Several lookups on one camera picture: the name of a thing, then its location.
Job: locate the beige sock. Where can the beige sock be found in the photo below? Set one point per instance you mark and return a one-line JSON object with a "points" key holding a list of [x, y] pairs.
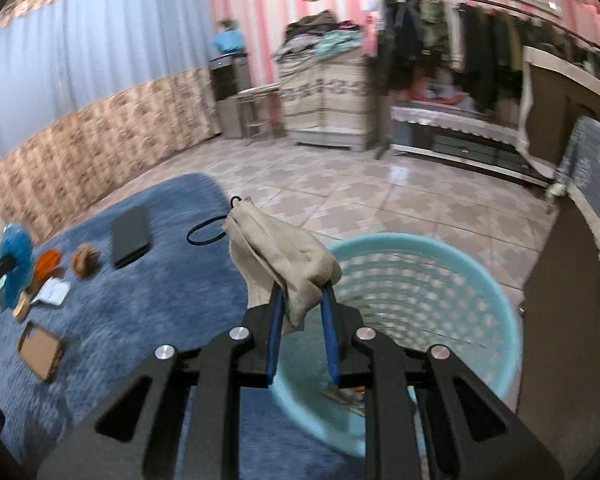
{"points": [[280, 255]]}

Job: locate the grey water dispenser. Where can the grey water dispenser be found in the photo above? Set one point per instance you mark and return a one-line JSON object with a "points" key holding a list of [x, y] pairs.
{"points": [[230, 100]]}

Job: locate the dark wooden furniture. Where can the dark wooden furniture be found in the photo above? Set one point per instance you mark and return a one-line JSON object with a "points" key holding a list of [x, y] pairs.
{"points": [[565, 335]]}

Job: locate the pink hanging bag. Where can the pink hanging bag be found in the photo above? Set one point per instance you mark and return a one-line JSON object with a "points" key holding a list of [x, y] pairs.
{"points": [[371, 35]]}

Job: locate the orange snack packet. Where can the orange snack packet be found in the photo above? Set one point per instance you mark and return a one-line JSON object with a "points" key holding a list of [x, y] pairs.
{"points": [[48, 262]]}

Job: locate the cabinet with patterned cloth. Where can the cabinet with patterned cloth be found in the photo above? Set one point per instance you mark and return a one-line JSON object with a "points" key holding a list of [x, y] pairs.
{"points": [[325, 100]]}

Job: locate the cream cloth cover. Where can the cream cloth cover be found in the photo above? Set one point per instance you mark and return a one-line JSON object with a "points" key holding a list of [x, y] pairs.
{"points": [[526, 110]]}

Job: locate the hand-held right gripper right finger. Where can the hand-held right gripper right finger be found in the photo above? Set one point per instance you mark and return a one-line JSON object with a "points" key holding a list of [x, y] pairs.
{"points": [[331, 350]]}

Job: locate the small brown round object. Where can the small brown round object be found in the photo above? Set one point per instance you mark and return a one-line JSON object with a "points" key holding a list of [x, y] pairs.
{"points": [[85, 260]]}

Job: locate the white lace cloth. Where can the white lace cloth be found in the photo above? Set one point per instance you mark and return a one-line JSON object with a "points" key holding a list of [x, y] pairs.
{"points": [[455, 120]]}

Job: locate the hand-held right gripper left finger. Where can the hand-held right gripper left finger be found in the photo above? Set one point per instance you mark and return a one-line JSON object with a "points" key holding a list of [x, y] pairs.
{"points": [[275, 350]]}

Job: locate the low media stand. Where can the low media stand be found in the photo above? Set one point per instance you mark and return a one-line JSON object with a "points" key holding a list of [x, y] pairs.
{"points": [[470, 152]]}

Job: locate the blue plastic bag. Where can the blue plastic bag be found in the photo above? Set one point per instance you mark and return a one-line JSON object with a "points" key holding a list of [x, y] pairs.
{"points": [[15, 250]]}

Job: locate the brown phone case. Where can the brown phone case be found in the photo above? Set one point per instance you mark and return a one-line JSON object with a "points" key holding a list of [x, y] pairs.
{"points": [[40, 351]]}

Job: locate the row of hanging clothes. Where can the row of hanging clothes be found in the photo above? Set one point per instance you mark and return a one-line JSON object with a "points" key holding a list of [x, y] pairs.
{"points": [[480, 50]]}

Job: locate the light blue plastic basket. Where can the light blue plastic basket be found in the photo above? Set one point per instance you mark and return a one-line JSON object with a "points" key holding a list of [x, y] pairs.
{"points": [[430, 285]]}

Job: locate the blue bottle cover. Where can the blue bottle cover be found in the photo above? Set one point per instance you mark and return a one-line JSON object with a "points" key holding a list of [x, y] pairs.
{"points": [[228, 41]]}

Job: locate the blue patterned fringe cloth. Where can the blue patterned fringe cloth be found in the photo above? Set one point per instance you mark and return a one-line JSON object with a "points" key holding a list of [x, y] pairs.
{"points": [[595, 160]]}

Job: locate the metal clothes rack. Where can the metal clothes rack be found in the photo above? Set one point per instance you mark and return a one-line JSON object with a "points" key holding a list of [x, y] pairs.
{"points": [[480, 2]]}

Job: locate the small metal table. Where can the small metal table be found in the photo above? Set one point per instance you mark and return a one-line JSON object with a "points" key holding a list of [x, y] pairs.
{"points": [[257, 92]]}

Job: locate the pile of clothes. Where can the pile of clothes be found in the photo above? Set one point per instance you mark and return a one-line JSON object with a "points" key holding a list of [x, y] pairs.
{"points": [[320, 35]]}

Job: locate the small potted plant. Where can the small potted plant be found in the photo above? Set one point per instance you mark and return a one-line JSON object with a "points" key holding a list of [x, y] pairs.
{"points": [[226, 24]]}

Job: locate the blue and floral curtain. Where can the blue and floral curtain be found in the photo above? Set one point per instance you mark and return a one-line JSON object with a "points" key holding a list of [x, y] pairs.
{"points": [[80, 60]]}

